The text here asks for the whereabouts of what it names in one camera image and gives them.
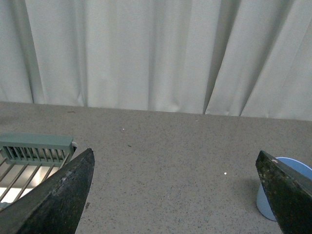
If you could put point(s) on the white curtain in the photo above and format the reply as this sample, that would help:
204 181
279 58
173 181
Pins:
249 58

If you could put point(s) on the green dish drying rack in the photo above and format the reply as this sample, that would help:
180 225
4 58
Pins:
27 159

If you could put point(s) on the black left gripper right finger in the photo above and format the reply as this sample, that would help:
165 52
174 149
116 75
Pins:
289 194

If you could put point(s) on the blue plastic cup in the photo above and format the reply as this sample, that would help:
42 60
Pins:
261 200

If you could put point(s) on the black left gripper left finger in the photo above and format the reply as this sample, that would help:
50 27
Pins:
56 205

